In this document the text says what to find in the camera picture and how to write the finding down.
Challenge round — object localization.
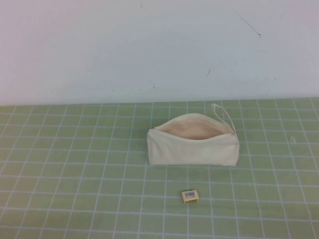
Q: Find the yellow eraser with barcode label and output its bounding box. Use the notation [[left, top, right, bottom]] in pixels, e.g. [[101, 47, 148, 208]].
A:
[[180, 190, 200, 206]]

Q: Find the cream fabric pencil case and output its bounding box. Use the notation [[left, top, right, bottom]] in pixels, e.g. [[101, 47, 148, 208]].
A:
[[146, 103, 240, 166]]

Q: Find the green grid cutting mat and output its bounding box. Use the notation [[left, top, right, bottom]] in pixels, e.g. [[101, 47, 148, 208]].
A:
[[0, 98, 319, 239]]

